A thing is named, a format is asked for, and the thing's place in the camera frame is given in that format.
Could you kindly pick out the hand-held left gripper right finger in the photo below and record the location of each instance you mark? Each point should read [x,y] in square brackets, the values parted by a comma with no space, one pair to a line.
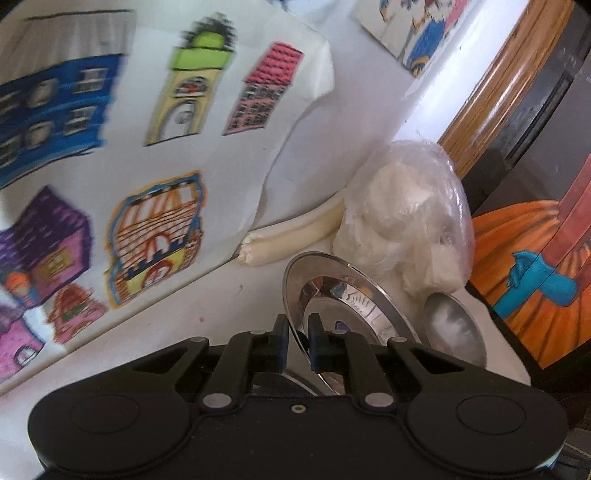
[316,348]

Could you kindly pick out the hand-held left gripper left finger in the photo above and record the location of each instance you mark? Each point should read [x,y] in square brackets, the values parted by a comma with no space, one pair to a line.
[280,346]

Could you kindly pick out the steel plate with blue sticker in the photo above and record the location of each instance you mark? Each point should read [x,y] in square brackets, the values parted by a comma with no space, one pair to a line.
[351,295]

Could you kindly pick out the plain steel plate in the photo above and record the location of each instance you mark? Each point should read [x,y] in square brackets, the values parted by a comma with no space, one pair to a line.
[455,330]

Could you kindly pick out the white printed tablecloth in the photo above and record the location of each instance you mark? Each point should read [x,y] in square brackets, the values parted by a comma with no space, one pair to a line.
[221,300]

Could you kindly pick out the plastic bag of white lumps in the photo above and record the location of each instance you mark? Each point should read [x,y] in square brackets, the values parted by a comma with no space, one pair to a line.
[401,221]

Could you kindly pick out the dark framed orange dress painting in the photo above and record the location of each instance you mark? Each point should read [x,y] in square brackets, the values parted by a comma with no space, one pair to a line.
[531,258]

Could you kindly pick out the colourful houses drawing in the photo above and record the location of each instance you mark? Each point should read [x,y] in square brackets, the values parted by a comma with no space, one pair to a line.
[129,138]

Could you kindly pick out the girl with teddy drawing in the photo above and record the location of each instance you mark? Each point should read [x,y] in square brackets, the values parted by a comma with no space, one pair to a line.
[415,32]

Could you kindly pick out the wooden frame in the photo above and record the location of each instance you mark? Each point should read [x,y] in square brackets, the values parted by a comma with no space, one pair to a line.
[498,92]

